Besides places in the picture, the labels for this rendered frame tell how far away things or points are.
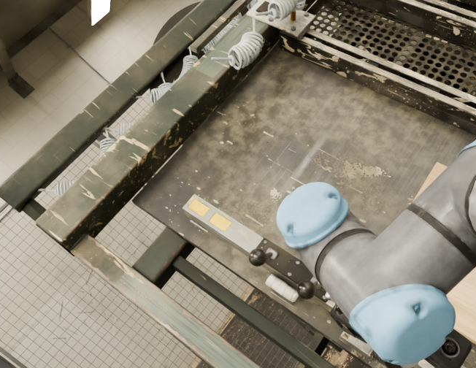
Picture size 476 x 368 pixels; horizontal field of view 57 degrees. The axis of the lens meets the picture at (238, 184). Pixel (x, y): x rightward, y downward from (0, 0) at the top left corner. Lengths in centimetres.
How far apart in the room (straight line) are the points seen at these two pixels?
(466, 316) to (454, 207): 72
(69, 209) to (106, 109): 67
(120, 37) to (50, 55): 92
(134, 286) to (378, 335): 75
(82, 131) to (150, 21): 490
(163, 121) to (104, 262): 40
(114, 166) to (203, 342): 49
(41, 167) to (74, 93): 437
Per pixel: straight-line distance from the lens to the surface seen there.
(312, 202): 45
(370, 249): 41
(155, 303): 103
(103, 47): 626
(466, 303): 111
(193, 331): 100
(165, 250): 116
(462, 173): 40
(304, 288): 89
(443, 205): 40
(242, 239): 106
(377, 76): 134
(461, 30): 157
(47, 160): 167
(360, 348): 101
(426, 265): 39
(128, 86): 177
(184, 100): 124
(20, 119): 595
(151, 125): 120
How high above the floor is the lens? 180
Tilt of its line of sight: 7 degrees down
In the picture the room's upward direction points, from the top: 48 degrees counter-clockwise
